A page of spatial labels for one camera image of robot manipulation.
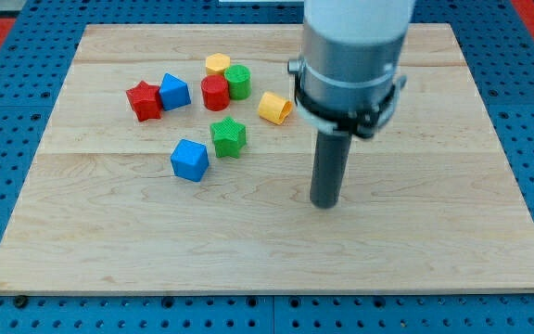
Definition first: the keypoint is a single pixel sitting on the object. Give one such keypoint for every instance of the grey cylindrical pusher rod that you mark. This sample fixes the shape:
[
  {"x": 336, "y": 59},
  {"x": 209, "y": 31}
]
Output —
[{"x": 330, "y": 158}]

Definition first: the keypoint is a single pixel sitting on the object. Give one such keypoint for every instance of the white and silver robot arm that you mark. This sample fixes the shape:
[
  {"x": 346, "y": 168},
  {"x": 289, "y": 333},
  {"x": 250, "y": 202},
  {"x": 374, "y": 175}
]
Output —
[{"x": 345, "y": 81}]

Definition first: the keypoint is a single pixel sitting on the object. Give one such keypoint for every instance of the yellow hexagon block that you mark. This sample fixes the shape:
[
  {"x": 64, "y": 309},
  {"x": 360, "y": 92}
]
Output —
[{"x": 217, "y": 64}]

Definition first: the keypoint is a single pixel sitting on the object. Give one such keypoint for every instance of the blue triangle block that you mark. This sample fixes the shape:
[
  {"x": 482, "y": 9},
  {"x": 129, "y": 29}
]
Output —
[{"x": 173, "y": 92}]

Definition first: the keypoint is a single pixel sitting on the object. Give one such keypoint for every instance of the green star block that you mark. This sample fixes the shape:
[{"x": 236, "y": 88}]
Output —
[{"x": 228, "y": 137}]

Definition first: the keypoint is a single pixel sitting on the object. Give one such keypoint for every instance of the wooden board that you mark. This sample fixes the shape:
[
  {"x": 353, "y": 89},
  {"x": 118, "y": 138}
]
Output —
[{"x": 429, "y": 206}]

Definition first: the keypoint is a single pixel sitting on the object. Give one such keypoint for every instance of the green cylinder block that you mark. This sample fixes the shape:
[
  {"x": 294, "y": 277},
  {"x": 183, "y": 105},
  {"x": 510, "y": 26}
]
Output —
[{"x": 238, "y": 77}]

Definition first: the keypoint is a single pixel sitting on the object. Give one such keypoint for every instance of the red cylinder block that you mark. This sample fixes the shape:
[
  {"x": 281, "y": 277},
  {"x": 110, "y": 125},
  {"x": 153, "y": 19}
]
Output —
[{"x": 215, "y": 92}]

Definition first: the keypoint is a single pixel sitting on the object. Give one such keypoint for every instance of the blue cube block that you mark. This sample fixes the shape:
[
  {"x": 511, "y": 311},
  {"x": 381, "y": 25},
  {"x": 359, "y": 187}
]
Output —
[{"x": 190, "y": 160}]

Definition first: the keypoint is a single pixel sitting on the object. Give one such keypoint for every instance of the red star block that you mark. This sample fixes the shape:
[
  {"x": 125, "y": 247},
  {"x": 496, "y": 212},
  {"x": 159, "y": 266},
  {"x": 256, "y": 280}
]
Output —
[{"x": 144, "y": 101}]

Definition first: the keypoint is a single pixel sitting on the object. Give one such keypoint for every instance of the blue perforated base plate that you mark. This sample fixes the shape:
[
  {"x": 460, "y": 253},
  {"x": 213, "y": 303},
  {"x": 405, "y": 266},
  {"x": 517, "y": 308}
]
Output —
[{"x": 34, "y": 59}]

